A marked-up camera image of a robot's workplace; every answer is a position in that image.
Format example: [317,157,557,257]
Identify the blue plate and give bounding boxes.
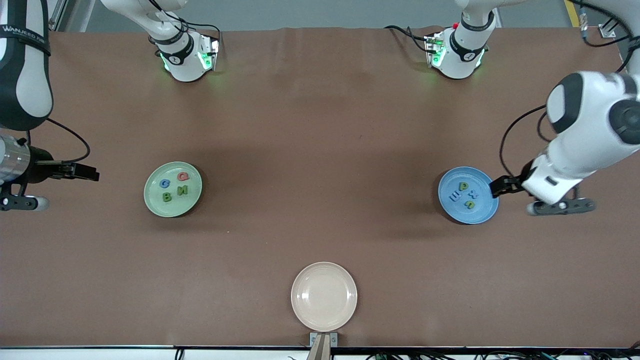
[438,166,500,225]

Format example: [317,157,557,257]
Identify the light green plate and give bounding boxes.
[143,161,203,219]

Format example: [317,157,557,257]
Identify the brown table cover sheet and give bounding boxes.
[0,26,640,348]

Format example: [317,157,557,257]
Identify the beige plate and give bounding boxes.
[291,262,358,332]

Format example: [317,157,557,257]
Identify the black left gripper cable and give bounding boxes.
[499,104,548,178]

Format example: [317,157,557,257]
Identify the aluminium frame profile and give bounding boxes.
[598,15,621,39]
[47,0,96,33]

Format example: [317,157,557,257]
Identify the black left arm base cable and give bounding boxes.
[384,25,432,53]

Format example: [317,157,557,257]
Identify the black arm base cable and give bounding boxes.
[147,0,222,57]
[384,25,432,53]

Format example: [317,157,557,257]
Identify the black right arm base cable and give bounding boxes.
[147,0,222,57]

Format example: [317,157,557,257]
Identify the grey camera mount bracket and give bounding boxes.
[309,332,339,360]

